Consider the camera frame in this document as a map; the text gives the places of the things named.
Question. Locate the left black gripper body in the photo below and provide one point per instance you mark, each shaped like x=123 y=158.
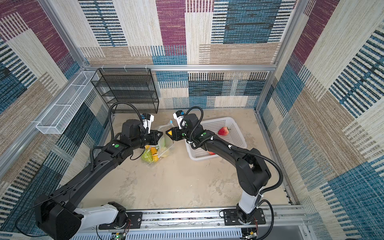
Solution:
x=150 y=139

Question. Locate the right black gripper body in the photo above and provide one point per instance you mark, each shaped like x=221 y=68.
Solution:
x=179 y=134

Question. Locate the orange carrot toy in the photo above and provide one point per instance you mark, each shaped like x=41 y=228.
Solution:
x=153 y=150

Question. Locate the clear zip top bag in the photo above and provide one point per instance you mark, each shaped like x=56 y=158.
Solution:
x=164 y=141

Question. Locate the small yellow fruit toy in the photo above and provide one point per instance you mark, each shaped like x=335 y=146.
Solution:
x=155 y=158

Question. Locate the green apple toy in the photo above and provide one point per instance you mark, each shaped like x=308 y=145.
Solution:
x=147 y=157

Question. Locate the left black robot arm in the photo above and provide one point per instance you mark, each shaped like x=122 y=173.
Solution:
x=57 y=214

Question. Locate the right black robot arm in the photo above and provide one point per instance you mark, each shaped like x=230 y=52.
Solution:
x=256 y=173

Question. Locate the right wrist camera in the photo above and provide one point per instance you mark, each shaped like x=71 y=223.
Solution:
x=178 y=116

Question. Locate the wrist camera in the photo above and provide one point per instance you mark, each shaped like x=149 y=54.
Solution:
x=178 y=116
x=147 y=119

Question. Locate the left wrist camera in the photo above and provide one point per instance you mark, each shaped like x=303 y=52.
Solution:
x=147 y=119

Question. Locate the black wire shelf rack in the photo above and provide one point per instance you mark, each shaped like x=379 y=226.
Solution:
x=133 y=85

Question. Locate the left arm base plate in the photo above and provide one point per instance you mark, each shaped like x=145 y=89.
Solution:
x=120 y=220

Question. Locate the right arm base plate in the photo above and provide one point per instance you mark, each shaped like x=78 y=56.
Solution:
x=234 y=217

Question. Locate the white wire mesh tray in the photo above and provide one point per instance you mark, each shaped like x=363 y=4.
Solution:
x=62 y=112

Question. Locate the aluminium rail frame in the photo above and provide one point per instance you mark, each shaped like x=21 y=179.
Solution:
x=220 y=223

